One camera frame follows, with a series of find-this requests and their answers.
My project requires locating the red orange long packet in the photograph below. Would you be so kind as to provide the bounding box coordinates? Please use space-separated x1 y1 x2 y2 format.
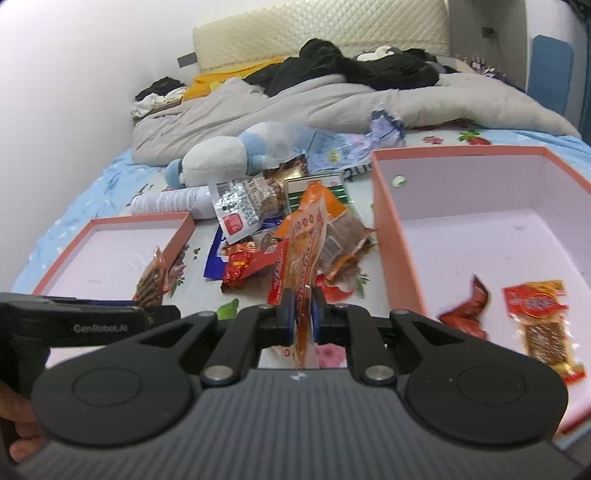
132 247 168 308

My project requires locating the red foil snack packet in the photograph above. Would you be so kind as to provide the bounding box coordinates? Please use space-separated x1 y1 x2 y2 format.
221 240 286 292

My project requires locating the blue noodle snack packet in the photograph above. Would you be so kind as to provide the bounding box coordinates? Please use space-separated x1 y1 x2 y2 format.
204 215 283 280

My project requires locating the orange brown snack packet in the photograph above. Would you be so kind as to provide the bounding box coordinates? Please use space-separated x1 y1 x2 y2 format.
318 199 374 281

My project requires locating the orange clear snack packet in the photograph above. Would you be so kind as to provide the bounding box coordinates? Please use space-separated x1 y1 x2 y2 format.
267 198 328 369

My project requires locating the white red-label snack packet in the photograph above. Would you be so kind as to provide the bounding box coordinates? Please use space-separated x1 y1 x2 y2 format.
208 174 284 244

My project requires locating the small dark red packet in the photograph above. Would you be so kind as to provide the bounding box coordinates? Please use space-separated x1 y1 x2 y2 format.
438 275 489 340

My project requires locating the green white snack packet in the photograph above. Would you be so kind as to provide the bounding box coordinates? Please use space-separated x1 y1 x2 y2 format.
283 173 353 215

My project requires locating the brown red-edged snack packet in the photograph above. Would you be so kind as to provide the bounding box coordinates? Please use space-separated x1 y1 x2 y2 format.
503 280 586 384

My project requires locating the person's left hand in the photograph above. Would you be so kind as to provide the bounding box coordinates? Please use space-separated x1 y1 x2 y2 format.
1 383 46 463

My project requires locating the pink box lid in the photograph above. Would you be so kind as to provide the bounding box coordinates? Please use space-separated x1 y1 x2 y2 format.
32 212 195 300

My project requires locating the white spray bottle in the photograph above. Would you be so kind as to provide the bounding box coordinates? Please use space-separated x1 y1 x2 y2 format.
130 187 216 220

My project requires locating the pink cardboard box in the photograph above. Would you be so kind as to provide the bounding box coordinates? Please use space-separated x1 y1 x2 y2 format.
373 146 590 442

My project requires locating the grey duvet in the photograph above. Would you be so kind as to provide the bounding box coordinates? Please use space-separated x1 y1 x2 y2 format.
132 73 580 166

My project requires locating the white blue plush toy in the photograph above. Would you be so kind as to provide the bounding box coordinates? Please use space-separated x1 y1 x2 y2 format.
164 122 294 189

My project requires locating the folded clothes stack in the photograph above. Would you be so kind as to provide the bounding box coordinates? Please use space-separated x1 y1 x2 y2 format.
130 77 187 123

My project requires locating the yellow pillow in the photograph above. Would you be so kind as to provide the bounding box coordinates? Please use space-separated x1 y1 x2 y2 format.
182 57 284 102

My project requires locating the black clothes pile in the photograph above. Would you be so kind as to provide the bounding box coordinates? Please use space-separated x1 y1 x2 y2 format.
245 39 455 97

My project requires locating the cream quilted headboard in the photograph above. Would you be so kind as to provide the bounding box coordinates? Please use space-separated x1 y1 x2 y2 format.
192 1 451 71

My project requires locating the blue padded board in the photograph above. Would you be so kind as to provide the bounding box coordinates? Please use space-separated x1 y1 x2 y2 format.
527 35 574 115

